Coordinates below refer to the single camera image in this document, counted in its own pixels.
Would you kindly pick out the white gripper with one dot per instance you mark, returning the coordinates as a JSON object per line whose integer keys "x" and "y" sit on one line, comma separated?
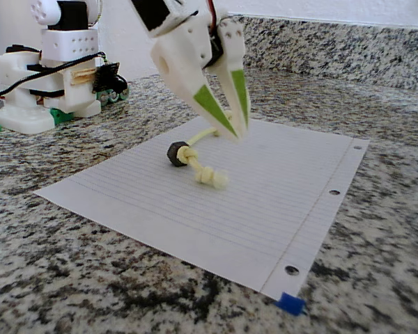
{"x": 181, "y": 52}

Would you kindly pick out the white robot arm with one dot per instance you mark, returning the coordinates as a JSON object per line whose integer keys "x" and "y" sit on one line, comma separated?
{"x": 73, "y": 45}

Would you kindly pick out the black motor controller board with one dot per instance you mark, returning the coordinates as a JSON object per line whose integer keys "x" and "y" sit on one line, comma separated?
{"x": 108, "y": 74}

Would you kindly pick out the lined white paper sheet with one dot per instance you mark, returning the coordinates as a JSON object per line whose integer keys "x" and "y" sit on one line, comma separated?
{"x": 264, "y": 208}

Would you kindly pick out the blue tape piece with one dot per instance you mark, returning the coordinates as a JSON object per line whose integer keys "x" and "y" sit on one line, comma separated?
{"x": 290, "y": 303}

